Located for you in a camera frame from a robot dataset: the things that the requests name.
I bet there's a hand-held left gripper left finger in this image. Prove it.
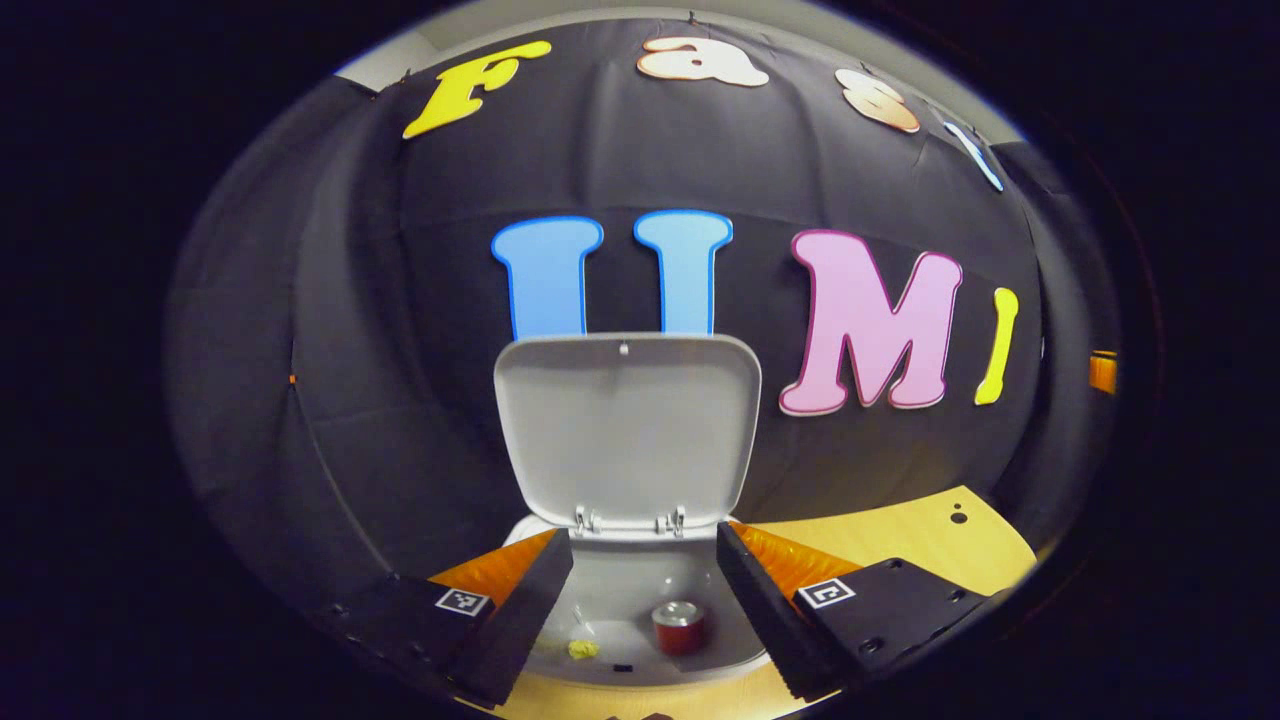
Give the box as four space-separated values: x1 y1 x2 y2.
330 528 577 709

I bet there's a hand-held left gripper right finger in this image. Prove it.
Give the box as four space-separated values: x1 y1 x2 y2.
715 520 1001 701

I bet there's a red pop can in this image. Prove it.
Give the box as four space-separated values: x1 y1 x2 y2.
652 600 707 657

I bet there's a white desktop garbage bin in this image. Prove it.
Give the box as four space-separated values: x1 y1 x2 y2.
493 332 771 689

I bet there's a wooden desktop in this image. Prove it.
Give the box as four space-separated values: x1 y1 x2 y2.
430 485 1041 720

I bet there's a black backdrop cloth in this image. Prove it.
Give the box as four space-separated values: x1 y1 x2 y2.
165 15 1121 641

